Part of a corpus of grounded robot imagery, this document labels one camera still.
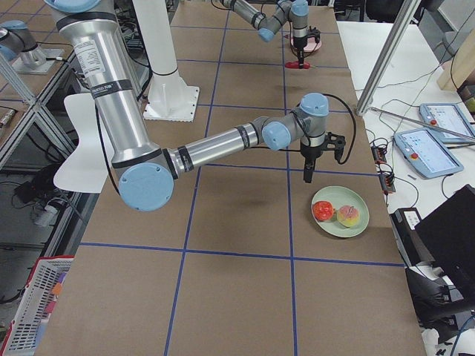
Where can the teach pendant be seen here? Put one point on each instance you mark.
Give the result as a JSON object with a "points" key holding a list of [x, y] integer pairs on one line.
{"points": [[447, 122], [426, 153]]}

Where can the red white plastic basket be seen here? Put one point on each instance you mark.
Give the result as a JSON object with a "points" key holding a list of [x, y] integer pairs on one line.
{"points": [[42, 289]]}

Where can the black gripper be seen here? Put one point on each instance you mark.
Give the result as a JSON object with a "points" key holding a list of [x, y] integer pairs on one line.
{"points": [[309, 152], [299, 42]]}

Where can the pink plate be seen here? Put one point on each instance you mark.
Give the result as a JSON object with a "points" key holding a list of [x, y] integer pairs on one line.
{"points": [[313, 45]]}

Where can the black laptop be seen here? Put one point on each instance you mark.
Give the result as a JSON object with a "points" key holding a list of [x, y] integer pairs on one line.
{"points": [[448, 234]]}

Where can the white chair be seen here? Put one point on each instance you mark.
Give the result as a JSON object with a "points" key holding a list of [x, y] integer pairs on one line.
{"points": [[84, 171]]}

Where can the pink yellow peach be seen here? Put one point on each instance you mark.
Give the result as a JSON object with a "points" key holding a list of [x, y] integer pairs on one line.
{"points": [[348, 216]]}

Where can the aluminium frame post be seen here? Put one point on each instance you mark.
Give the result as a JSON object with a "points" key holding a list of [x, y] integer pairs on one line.
{"points": [[394, 37]]}

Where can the far teach pendant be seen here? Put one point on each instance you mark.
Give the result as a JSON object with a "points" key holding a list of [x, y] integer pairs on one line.
{"points": [[447, 122]]}

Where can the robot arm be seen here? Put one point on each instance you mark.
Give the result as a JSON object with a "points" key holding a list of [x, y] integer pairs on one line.
{"points": [[138, 147], [290, 20]]}

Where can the near teach pendant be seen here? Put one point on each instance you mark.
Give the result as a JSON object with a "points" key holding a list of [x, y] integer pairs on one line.
{"points": [[426, 153]]}

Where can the red chili pepper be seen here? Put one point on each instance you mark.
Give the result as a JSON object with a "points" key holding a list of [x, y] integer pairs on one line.
{"points": [[297, 65]]}

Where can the orange terminal block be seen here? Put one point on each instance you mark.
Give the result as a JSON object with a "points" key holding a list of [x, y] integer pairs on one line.
{"points": [[384, 170]]}

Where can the green plate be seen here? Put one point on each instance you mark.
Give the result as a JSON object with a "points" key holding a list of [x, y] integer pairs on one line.
{"points": [[340, 196]]}

